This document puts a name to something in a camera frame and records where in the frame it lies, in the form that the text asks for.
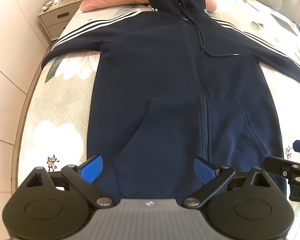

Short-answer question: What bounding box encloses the navy striped zip hoodie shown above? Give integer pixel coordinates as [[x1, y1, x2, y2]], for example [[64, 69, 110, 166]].
[[44, 0, 300, 199]]

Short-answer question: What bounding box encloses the floral quilted bed cover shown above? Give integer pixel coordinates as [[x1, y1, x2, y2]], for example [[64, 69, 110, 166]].
[[18, 0, 300, 182]]

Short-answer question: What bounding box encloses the beige bedside table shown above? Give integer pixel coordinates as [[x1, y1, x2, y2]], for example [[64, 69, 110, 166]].
[[38, 0, 81, 41]]

